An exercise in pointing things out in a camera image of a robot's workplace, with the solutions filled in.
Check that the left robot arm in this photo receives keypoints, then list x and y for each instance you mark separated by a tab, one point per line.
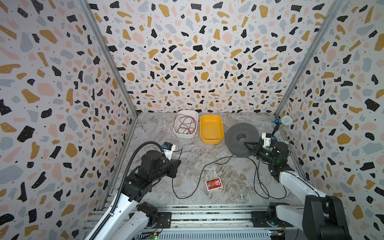
128	216

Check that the grey perforated cable spool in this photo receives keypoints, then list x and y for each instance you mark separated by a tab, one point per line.
237	135

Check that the white plastic bin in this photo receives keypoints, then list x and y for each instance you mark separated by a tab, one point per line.
185	124

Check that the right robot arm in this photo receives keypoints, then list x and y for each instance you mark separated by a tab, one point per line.
323	216

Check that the yellow plastic bin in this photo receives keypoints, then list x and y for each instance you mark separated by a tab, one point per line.
211	129

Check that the aluminium corner rail right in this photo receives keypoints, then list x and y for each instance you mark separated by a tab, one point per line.
331	15

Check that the blue toy microphone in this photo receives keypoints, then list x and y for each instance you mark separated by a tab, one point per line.
286	120

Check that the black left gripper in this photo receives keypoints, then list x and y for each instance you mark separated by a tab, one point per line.
174	164

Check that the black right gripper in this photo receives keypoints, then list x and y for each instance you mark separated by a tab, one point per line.
258	150

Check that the aluminium corner rail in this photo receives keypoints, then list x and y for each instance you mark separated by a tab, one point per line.
84	5
331	15

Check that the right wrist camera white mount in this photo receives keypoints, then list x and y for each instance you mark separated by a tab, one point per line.
268	140

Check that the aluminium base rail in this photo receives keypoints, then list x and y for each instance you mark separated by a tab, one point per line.
217	222

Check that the aluminium corner rail left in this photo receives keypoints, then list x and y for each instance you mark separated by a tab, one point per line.
84	5

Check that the black microphone stand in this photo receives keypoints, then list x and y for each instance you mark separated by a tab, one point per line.
276	128

